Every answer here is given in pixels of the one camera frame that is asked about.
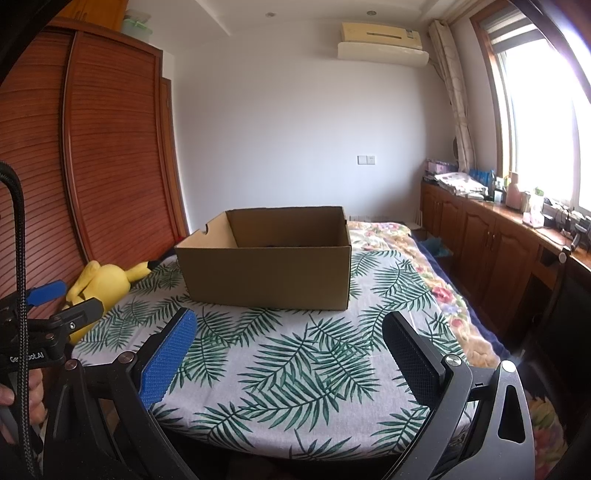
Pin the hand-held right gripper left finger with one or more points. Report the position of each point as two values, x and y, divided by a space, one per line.
168 357

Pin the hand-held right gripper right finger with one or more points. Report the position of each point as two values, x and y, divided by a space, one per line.
415 364

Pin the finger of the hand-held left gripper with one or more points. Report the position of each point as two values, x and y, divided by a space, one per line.
46 291
78 313

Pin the cardboard box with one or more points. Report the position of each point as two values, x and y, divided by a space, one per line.
263 277

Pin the person's left hand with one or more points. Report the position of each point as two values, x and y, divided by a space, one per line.
34 392

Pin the yellow plush toy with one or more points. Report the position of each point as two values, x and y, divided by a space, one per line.
101 281

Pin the floral blanket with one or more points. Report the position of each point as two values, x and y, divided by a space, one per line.
438 286

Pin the leaf print bed sheet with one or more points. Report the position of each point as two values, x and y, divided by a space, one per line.
286 364

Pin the teal cloth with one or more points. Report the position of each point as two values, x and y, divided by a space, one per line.
437 247

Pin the wooden cabinet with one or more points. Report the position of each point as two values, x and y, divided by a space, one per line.
489 240

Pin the wooden wardrobe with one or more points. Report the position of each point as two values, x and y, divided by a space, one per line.
115 161

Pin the dark chair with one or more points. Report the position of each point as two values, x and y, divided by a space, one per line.
568 314

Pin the folded printed cloth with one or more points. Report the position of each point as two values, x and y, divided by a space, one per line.
461 183

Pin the white container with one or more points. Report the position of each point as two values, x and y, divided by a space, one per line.
534 207

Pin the purple tissue box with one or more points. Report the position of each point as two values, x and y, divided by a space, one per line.
441 166

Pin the blue bottles pack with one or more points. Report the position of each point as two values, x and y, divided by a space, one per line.
482 176

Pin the black devices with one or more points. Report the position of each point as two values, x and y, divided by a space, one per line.
570 224

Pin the green storage box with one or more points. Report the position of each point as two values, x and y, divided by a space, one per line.
137 26

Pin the wooden framed window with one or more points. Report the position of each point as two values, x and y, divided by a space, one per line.
540 106

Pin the brown storage box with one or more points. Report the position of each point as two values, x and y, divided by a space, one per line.
97 8

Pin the white wall switch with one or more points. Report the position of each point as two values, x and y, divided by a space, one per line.
366 160

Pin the wall air conditioner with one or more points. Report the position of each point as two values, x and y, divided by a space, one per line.
383 44

